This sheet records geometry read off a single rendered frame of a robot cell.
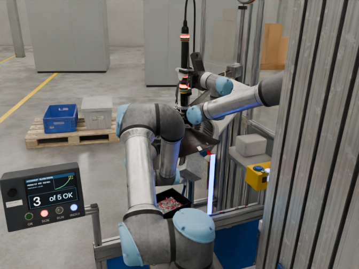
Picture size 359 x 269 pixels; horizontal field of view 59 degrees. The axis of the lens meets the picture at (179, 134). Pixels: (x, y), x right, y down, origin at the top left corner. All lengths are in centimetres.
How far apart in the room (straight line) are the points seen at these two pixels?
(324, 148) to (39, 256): 246
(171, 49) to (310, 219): 653
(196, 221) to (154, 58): 630
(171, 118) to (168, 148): 17
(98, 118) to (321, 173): 399
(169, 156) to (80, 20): 757
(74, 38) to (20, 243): 650
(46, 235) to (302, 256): 248
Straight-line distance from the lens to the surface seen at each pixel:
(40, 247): 288
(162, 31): 700
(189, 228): 87
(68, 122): 448
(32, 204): 124
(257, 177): 155
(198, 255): 91
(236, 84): 199
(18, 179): 122
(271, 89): 109
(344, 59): 56
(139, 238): 87
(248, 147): 213
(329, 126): 58
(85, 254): 271
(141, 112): 107
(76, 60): 882
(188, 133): 163
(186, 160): 169
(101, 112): 442
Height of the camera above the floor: 182
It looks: 23 degrees down
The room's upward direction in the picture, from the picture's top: 1 degrees clockwise
